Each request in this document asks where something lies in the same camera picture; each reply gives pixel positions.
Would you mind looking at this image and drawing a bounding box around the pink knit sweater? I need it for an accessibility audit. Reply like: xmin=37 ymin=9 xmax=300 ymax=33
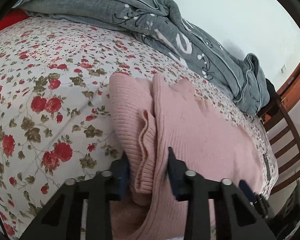
xmin=109 ymin=73 xmax=264 ymax=239

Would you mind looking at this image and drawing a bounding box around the brown wooden door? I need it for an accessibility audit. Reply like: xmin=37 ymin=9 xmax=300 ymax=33
xmin=277 ymin=62 xmax=300 ymax=112

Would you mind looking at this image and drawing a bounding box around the red pillow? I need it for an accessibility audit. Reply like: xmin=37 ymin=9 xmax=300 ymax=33
xmin=0 ymin=9 xmax=29 ymax=31

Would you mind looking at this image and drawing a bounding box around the floral bed sheet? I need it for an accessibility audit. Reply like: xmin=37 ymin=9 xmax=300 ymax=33
xmin=0 ymin=17 xmax=278 ymax=239

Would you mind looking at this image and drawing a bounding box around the grey floral quilt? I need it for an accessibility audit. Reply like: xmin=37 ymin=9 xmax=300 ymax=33
xmin=16 ymin=0 xmax=270 ymax=115

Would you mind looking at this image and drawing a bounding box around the black clothing on footboard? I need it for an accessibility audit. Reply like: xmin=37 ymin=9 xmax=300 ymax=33
xmin=266 ymin=79 xmax=281 ymax=104

